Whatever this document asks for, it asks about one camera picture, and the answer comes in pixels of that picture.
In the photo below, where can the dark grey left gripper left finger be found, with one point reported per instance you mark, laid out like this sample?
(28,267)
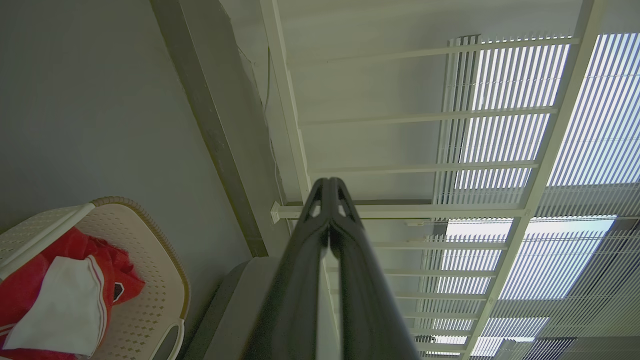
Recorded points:
(295,280)

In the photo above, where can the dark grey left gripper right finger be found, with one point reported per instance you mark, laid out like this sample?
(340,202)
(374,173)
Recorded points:
(365,290)

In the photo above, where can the cream perforated plastic laundry basket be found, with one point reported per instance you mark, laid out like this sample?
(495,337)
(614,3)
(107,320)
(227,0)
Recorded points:
(150,280)

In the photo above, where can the grey fabric sofa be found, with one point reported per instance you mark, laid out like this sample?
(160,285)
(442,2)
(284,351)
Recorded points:
(230,310)

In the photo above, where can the red sports garment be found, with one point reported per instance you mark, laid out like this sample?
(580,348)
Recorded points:
(122,280)

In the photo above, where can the dark concrete raised step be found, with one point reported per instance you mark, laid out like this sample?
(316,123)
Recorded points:
(210,125)

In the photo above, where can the white metal railing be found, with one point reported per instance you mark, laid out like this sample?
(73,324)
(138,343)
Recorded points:
(540,165)

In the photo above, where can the white garment with red stripes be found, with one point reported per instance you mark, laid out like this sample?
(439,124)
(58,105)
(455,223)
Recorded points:
(65,305)

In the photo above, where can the white slatted window blinds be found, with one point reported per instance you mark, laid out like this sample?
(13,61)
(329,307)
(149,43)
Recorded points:
(595,125)

